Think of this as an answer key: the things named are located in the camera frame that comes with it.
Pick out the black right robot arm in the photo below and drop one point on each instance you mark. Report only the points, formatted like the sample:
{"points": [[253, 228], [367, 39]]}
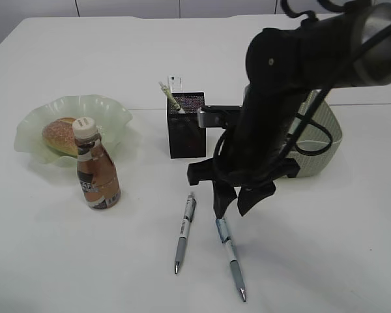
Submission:
{"points": [[351, 49]]}

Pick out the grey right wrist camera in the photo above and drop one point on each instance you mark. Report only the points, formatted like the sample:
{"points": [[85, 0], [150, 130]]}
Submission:
{"points": [[218, 116]]}

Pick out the blue patterned pen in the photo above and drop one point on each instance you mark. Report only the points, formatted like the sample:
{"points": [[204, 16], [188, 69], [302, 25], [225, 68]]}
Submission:
{"points": [[226, 239]]}

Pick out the green plastic basket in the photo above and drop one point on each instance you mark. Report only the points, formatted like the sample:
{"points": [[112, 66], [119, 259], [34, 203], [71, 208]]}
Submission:
{"points": [[318, 143]]}

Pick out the green wavy glass plate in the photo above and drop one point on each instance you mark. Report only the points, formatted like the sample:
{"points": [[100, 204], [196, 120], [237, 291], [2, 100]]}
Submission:
{"points": [[111, 119]]}

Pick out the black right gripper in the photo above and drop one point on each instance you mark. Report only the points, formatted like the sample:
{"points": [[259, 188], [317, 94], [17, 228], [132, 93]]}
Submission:
{"points": [[279, 81]]}

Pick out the clear plastic ruler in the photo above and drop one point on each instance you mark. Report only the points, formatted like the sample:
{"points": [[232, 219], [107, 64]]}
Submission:
{"points": [[175, 84]]}

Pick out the black mesh pen holder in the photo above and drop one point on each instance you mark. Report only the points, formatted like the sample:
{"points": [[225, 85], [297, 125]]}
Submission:
{"points": [[186, 139]]}

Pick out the beige grip pen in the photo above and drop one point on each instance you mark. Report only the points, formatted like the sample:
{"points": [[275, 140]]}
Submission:
{"points": [[165, 89]]}

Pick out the brown coffee bottle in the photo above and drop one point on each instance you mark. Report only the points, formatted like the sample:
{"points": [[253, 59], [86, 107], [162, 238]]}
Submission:
{"points": [[96, 171]]}

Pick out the white patterned pen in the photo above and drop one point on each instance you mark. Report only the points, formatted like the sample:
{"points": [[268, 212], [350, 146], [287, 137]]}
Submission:
{"points": [[184, 231]]}

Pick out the sugared bread roll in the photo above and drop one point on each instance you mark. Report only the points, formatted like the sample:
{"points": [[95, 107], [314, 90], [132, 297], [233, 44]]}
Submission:
{"points": [[59, 136]]}

